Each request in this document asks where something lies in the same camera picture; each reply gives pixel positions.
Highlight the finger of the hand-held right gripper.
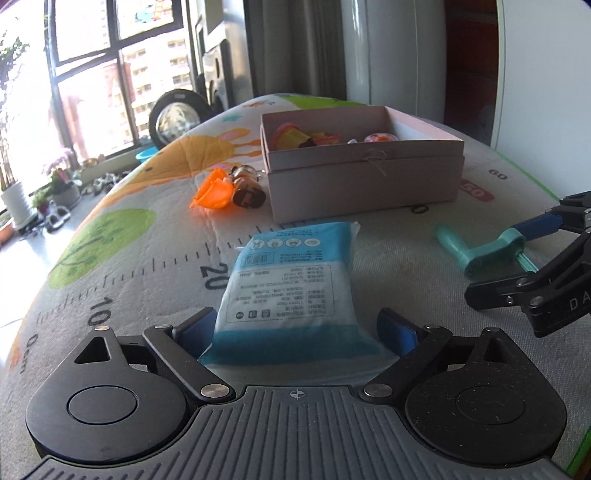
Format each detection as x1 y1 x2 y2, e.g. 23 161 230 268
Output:
464 233 591 311
508 191 591 241

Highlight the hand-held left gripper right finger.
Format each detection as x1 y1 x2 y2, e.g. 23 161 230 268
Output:
361 308 520 400

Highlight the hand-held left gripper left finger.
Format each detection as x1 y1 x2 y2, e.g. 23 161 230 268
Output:
73 308 237 401

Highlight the teal plastic crank toy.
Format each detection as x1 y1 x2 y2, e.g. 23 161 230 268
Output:
435 224 539 279

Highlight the blue white tissue packet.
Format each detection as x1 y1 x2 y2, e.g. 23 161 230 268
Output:
198 221 400 371

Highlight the pink cardboard box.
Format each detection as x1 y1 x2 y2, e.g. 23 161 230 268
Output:
259 105 465 223

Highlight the yellow plastic toy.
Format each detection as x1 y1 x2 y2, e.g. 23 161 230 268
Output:
284 129 320 149

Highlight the pink plastic net scoop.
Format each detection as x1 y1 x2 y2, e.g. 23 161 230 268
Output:
272 123 302 149

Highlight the white door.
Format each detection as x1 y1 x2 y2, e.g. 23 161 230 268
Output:
489 0 591 205

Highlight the orange plastic toy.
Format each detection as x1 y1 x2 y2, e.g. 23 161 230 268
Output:
191 168 236 211

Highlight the small doll figure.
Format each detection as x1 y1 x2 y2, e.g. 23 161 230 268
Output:
228 165 268 209

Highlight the red cabinet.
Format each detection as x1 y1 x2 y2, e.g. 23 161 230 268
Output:
443 0 500 145

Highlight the small flower pot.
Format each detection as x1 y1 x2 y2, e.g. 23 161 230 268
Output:
46 182 82 208

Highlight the tall white plant pot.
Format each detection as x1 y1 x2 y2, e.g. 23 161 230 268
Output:
0 181 33 228

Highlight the white standing air conditioner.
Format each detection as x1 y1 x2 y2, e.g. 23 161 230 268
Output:
341 0 447 124

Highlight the grey curtain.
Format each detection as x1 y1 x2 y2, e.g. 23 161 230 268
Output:
242 0 348 108

